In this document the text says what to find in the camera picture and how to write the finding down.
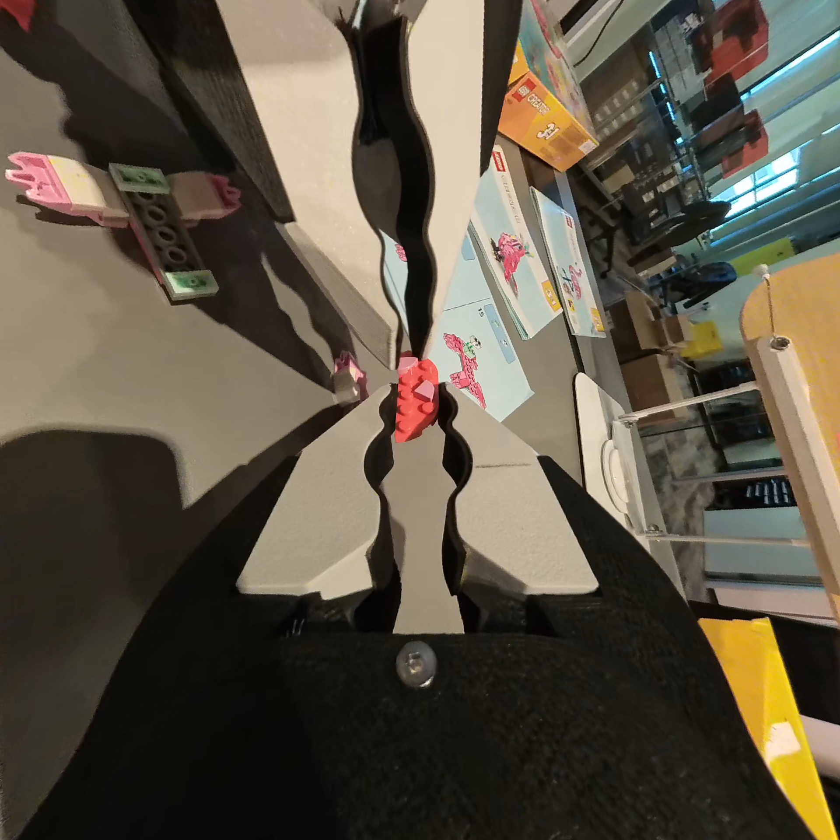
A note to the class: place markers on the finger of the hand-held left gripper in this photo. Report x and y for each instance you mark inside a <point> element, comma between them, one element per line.
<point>466,98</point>
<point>308,131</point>

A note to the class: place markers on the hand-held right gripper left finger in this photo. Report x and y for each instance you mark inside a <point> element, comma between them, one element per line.
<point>308,525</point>

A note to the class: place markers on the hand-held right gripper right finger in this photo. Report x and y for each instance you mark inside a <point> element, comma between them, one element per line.
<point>525,525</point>

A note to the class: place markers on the pink brick assembly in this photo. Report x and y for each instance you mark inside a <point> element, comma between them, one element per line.
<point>348,377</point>

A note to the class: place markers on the red and pink plate assembly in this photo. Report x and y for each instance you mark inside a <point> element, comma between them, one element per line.
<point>413,400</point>

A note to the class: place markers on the yellow toy brick set box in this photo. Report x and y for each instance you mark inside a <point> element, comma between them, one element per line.
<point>551,124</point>

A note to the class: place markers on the winged grey mint brick assembly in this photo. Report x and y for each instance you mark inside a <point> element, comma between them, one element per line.
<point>151,216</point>

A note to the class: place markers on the closed pale blue instruction booklet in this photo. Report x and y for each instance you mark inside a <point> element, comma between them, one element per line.
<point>571,262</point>
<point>512,249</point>

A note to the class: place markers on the open pale blue instruction booklet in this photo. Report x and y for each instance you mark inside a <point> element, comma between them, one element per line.
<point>479,341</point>

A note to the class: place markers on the black office chair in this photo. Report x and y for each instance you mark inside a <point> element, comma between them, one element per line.
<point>669,216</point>

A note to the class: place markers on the shallow yellow plastic bin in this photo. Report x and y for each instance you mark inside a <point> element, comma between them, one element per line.
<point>754,689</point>

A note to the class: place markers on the wooden top white stand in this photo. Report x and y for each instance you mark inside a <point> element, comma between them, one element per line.
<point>787,420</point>

